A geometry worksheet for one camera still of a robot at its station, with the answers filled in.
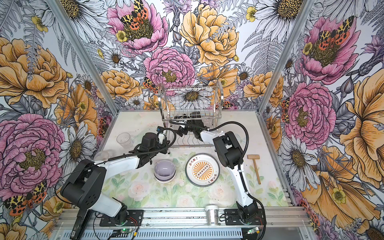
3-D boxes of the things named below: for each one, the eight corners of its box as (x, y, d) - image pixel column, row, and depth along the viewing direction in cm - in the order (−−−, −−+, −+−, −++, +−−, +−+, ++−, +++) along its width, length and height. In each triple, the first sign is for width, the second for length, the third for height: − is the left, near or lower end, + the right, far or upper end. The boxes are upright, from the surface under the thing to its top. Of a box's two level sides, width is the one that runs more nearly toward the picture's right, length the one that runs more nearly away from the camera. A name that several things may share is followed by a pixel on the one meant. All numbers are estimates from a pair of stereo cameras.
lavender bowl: (156, 184, 86) (152, 177, 79) (159, 167, 93) (156, 159, 85) (174, 184, 86) (172, 178, 79) (175, 167, 93) (174, 159, 85)
